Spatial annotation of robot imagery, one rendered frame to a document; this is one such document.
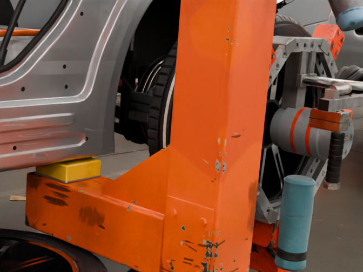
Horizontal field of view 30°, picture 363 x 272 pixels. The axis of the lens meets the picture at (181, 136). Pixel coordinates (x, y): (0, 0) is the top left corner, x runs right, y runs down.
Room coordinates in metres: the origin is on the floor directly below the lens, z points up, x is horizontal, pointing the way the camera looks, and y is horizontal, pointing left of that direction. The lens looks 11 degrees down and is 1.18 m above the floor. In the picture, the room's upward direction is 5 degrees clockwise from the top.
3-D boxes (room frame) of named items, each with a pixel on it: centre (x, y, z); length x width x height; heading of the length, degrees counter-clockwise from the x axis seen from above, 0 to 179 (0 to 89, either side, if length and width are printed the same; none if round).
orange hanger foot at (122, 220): (1.78, 0.18, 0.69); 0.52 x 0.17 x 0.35; 52
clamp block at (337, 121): (1.74, -0.38, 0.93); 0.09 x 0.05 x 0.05; 52
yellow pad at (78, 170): (1.89, 0.32, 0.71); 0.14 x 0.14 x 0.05; 52
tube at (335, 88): (1.84, -0.36, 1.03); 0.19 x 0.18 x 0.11; 52
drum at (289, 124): (1.95, -0.38, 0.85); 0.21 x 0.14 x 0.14; 52
